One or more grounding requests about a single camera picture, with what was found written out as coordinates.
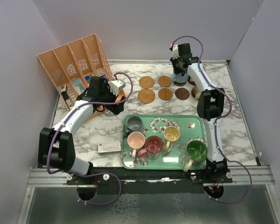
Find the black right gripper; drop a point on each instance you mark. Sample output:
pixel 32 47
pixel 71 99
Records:
pixel 176 71

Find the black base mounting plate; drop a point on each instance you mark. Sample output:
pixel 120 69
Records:
pixel 119 181

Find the orange plastic file organizer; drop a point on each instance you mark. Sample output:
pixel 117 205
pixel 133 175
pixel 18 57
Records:
pixel 70 66

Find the grey ceramic mug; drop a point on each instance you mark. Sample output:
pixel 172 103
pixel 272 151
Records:
pixel 134 124

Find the pink ceramic mug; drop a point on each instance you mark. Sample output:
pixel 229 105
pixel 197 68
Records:
pixel 136 142

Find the red ceramic mug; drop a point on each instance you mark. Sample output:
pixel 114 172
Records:
pixel 152 148

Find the blue ceramic mug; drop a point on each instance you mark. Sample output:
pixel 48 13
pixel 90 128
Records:
pixel 180 78

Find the yellow ceramic mug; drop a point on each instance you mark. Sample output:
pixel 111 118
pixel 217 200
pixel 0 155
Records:
pixel 171 136

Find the green floral mug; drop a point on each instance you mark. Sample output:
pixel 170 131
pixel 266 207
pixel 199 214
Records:
pixel 194 155

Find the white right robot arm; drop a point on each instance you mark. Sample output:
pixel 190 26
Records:
pixel 210 103

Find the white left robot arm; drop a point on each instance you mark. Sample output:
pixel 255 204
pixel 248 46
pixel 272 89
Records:
pixel 56 144

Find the orange wooden coaster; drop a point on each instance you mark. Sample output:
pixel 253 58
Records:
pixel 164 81

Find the tan ceramic mug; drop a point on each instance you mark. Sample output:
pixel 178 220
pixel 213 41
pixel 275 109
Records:
pixel 196 89

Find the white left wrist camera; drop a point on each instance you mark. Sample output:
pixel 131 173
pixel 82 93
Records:
pixel 116 86

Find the white small card box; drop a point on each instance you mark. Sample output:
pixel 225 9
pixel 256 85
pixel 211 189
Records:
pixel 109 147

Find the light wooden coaster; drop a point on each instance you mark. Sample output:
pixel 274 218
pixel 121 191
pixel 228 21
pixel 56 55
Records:
pixel 165 94

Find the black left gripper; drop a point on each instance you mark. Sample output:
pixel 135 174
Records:
pixel 115 108

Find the green floral tray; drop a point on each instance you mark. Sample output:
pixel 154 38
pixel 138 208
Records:
pixel 190 127

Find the dark walnut wooden coaster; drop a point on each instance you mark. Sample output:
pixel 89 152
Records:
pixel 179 84

